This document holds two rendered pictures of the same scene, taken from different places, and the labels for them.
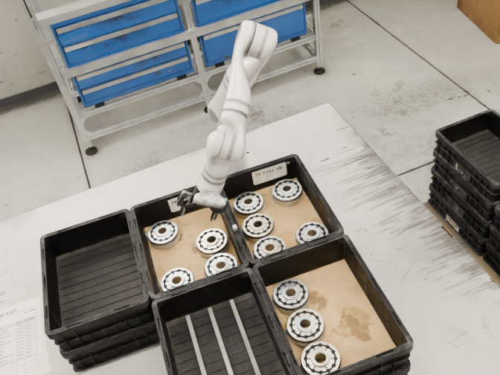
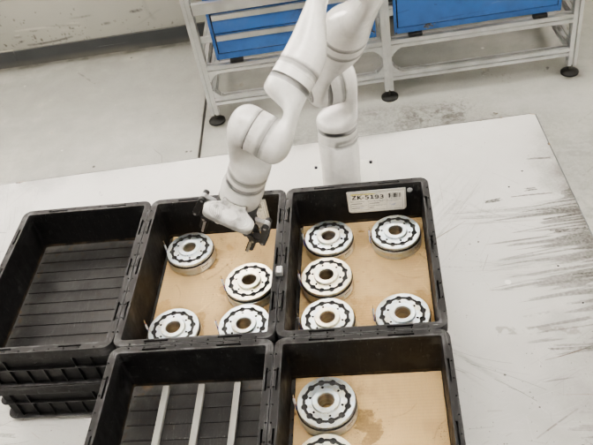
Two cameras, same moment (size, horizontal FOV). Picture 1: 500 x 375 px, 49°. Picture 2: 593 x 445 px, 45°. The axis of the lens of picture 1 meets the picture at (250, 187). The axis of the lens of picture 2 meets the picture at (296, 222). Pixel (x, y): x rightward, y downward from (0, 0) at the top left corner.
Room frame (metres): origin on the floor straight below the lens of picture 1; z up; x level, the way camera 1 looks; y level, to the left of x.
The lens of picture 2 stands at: (0.29, -0.31, 1.91)
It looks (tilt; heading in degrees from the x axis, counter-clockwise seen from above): 42 degrees down; 21
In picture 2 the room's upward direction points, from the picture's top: 12 degrees counter-clockwise
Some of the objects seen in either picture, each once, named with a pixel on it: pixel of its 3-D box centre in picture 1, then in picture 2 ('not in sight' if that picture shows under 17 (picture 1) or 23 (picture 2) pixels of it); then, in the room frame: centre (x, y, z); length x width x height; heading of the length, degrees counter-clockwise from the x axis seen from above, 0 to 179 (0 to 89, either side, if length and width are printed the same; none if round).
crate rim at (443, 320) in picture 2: (276, 206); (358, 253); (1.23, -0.07, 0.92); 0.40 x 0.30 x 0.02; 10
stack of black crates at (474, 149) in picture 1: (485, 183); not in sight; (1.65, -1.02, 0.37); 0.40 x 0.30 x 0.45; 14
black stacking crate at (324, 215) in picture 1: (277, 216); (361, 271); (1.23, -0.07, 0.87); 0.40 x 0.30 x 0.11; 10
